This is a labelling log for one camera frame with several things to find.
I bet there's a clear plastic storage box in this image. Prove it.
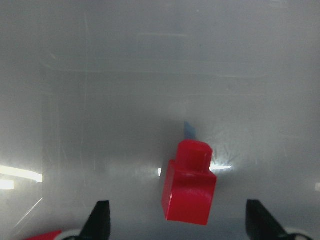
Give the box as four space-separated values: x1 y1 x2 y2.
0 0 320 240

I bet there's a red block in box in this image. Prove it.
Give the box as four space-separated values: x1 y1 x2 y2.
25 230 63 240

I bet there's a red block with stud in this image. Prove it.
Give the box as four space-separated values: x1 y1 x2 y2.
161 139 217 226

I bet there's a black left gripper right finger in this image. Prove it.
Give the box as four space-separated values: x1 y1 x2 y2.
245 198 308 240

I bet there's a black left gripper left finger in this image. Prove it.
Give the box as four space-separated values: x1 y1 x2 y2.
77 200 111 240

